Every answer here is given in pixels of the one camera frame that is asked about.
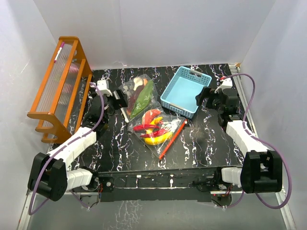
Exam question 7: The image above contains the light blue plastic basket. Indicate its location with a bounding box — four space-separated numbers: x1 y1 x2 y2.
160 66 212 119

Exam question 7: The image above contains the red fake chili pepper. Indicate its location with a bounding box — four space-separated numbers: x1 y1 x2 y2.
133 124 160 132

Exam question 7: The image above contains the clear zip bag red slider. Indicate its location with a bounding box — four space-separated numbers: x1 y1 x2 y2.
128 108 188 160

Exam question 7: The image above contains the yellow fake banana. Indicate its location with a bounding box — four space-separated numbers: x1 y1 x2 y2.
140 116 173 146

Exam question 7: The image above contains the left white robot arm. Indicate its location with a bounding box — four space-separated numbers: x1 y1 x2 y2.
28 89 128 201

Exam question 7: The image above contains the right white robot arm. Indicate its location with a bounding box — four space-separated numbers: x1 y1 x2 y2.
196 87 283 194

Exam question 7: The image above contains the clear bag with green leaf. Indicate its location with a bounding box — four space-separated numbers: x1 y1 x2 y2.
119 74 158 123

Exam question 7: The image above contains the orange wooden rack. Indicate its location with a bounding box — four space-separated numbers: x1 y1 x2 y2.
27 36 93 144

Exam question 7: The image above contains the pink white marker pen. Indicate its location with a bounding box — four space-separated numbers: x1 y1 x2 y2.
54 42 65 63

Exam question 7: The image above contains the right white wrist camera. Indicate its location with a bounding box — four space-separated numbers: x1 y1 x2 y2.
214 77 233 93

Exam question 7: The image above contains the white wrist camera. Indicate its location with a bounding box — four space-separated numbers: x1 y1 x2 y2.
96 80 112 96
214 77 233 93

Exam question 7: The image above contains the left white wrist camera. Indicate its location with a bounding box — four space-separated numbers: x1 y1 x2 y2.
96 80 112 96

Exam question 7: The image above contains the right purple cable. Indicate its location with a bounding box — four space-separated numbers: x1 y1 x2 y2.
225 73 293 210

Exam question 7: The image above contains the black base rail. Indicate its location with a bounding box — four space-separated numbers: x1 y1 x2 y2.
71 167 243 204

